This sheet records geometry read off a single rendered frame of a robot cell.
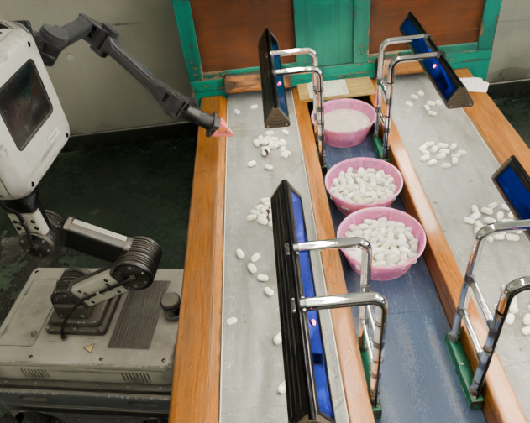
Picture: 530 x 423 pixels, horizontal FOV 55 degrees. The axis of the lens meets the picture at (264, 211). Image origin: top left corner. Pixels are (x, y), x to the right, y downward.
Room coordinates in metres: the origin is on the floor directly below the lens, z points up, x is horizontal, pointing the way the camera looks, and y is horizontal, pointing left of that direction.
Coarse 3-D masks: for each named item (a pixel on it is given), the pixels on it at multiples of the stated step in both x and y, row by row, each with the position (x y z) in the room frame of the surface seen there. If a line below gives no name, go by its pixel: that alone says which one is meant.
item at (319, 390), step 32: (288, 192) 0.95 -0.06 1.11; (288, 224) 0.83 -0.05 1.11; (288, 288) 0.67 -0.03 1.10; (288, 320) 0.60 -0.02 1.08; (320, 320) 0.61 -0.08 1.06; (288, 352) 0.53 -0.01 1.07; (320, 352) 0.53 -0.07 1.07; (288, 384) 0.47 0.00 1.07; (320, 384) 0.46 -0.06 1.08; (288, 416) 0.42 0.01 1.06; (320, 416) 0.39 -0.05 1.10
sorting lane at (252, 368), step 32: (256, 96) 2.13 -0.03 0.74; (288, 96) 2.09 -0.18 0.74; (256, 128) 1.85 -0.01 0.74; (288, 128) 1.81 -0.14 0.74; (256, 160) 1.62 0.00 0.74; (288, 160) 1.59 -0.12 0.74; (256, 192) 1.42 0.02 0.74; (224, 224) 1.27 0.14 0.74; (256, 224) 1.25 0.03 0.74; (224, 256) 1.13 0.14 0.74; (320, 256) 1.07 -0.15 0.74; (224, 288) 1.00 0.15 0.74; (256, 288) 0.98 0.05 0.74; (320, 288) 0.95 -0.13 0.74; (224, 320) 0.88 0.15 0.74; (256, 320) 0.87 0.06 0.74; (224, 352) 0.78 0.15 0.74; (256, 352) 0.76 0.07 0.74; (224, 384) 0.68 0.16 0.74; (256, 384) 0.67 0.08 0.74; (224, 416) 0.60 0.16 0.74; (256, 416) 0.59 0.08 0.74
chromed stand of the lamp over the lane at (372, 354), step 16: (320, 240) 0.76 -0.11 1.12; (336, 240) 0.76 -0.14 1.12; (352, 240) 0.75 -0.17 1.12; (288, 256) 0.74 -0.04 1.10; (368, 256) 0.74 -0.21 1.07; (368, 272) 0.74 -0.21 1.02; (368, 288) 0.74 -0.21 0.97; (304, 304) 0.60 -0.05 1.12; (320, 304) 0.60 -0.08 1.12; (336, 304) 0.60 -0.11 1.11; (352, 304) 0.59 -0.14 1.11; (368, 304) 0.59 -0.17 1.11; (384, 304) 0.59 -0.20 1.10; (368, 320) 0.74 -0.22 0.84; (384, 320) 0.59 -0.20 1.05; (368, 336) 0.70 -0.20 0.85; (384, 336) 0.59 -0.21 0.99; (368, 352) 0.74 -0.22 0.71; (368, 368) 0.69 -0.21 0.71; (368, 384) 0.65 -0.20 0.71
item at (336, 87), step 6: (324, 84) 2.08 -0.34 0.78; (330, 84) 2.07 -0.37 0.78; (336, 84) 2.06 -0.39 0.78; (342, 84) 2.06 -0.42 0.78; (324, 90) 2.02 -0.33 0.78; (330, 90) 2.02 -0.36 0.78; (336, 90) 2.01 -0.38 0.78; (342, 90) 2.00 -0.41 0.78; (312, 96) 1.99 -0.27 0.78; (324, 96) 1.97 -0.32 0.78; (330, 96) 1.97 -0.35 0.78
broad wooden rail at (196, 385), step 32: (224, 160) 1.64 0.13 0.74; (192, 192) 1.44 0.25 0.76; (224, 192) 1.45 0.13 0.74; (192, 224) 1.27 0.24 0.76; (192, 256) 1.12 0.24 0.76; (192, 288) 0.99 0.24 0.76; (192, 320) 0.88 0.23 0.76; (192, 352) 0.77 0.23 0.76; (192, 384) 0.68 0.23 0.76; (192, 416) 0.60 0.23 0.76
